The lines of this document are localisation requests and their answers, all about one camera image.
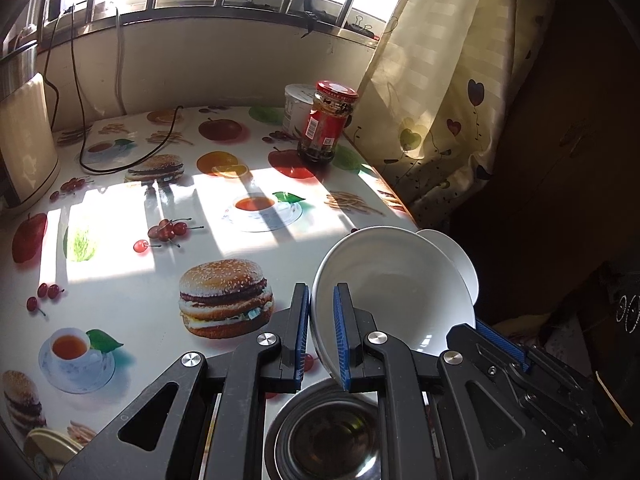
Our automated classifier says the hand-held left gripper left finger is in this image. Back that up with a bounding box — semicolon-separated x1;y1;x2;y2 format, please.
59;282;311;480

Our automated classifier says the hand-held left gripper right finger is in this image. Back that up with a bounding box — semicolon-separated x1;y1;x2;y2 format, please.
332;282;581;480

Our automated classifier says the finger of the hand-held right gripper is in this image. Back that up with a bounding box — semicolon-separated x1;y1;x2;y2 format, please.
446;323;623;466
474;316;533;375

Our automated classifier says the large white bowl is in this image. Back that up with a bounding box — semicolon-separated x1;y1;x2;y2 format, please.
310;226;477;378

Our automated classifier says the small white bowl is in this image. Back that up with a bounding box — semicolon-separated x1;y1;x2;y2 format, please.
417;229;480;306

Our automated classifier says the stainless steel bowl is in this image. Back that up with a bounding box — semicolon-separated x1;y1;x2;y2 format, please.
264;377;383;480

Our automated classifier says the beige and brown plate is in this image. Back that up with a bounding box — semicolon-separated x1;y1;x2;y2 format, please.
22;427;83;480

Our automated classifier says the food-print tablecloth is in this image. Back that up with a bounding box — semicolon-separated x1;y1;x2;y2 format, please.
0;105;451;480

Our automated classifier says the red-lidded glass jar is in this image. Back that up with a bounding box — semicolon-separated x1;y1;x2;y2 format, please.
297;80;360;164

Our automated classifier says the white plastic tub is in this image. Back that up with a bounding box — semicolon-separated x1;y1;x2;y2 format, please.
282;83;321;141

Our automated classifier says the cream heart-print curtain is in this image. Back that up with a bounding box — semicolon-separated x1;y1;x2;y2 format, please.
345;0;546;231

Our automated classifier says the small binder clip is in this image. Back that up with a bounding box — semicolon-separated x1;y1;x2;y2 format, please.
344;16;377;37

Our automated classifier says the black hook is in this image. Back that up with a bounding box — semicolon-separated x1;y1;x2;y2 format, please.
300;0;331;38

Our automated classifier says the cream electric kettle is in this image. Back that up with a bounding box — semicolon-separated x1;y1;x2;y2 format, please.
0;42;61;211

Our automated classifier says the grey cable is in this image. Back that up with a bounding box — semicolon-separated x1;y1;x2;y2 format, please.
115;7;127;113

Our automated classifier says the metal window frame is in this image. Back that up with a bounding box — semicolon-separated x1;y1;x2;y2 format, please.
47;0;421;41

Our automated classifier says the black cable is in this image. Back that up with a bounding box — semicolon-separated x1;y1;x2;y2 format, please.
42;5;183;173

